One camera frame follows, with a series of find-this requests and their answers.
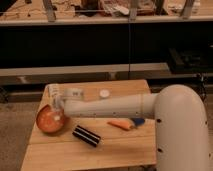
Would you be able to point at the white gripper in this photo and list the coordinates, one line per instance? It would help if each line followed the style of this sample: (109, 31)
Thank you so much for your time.
(58, 97)

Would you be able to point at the black equipment on shelf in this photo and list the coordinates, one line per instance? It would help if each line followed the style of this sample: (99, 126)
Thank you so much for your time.
(191, 61)

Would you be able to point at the small white round disc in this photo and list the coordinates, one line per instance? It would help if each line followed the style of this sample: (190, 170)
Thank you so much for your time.
(104, 93)

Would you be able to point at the orange ceramic bowl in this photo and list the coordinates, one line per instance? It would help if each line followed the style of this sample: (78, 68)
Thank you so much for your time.
(45, 119)

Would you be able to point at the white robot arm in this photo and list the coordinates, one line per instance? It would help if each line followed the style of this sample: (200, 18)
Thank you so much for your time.
(181, 128)

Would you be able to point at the orange carrot toy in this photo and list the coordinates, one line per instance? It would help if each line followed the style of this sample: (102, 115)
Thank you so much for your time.
(120, 124)

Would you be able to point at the wooden table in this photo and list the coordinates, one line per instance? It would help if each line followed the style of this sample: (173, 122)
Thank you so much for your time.
(61, 151)

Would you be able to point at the blue toy object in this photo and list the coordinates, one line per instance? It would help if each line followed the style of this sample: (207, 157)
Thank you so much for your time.
(138, 121)

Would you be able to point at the long metal shelf rack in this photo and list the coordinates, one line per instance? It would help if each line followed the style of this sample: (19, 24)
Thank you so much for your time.
(44, 41)

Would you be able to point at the black striped rectangular box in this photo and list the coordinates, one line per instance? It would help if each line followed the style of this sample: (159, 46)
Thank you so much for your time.
(86, 135)

